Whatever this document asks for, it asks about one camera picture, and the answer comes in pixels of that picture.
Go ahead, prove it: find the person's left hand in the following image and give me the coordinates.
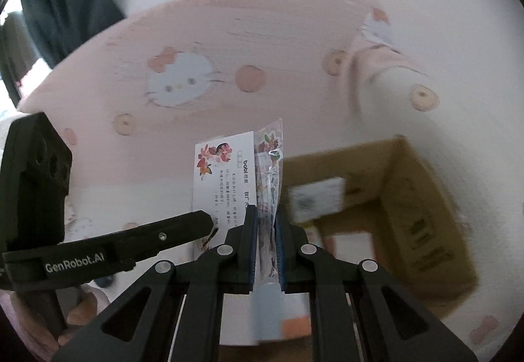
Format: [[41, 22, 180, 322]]
[[25, 287, 108, 350]]

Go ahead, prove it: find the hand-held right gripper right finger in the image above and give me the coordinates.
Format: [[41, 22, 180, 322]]
[[274, 206, 479, 362]]

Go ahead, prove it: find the white shipping label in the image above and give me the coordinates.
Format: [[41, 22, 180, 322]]
[[288, 177, 347, 224]]

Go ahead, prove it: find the white floral printed card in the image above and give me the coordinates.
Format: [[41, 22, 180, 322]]
[[192, 132, 257, 257]]

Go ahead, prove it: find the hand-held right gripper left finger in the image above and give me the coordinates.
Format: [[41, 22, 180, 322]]
[[51, 206, 258, 362]]

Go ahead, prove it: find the brown cardboard box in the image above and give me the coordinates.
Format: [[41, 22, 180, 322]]
[[282, 135, 480, 348]]

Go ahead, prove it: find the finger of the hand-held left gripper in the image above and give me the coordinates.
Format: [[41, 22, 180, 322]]
[[110, 209, 215, 264]]

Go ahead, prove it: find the orange and white box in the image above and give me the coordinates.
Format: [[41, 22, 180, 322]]
[[282, 316, 311, 341]]

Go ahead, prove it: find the printed cat blanket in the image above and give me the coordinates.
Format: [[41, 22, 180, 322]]
[[0, 0, 524, 362]]

